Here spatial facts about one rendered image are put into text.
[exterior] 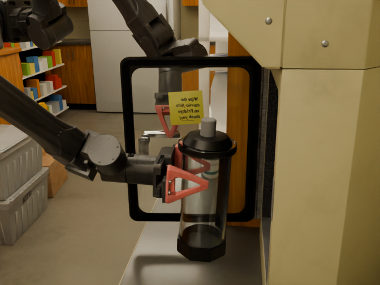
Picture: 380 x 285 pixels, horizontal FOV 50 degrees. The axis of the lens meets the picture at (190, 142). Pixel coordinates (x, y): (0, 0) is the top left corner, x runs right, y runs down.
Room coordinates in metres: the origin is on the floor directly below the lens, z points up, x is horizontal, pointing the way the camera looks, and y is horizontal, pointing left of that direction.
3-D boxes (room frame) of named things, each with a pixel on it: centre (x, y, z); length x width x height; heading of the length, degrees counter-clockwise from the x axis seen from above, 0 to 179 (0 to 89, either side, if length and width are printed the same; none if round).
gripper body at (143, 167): (0.73, 0.08, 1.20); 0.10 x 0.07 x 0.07; 174
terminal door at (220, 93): (0.89, 0.00, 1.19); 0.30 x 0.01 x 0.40; 88
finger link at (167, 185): (0.69, 0.01, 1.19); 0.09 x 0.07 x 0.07; 84
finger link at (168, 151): (0.75, 0.01, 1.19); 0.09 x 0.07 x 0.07; 84
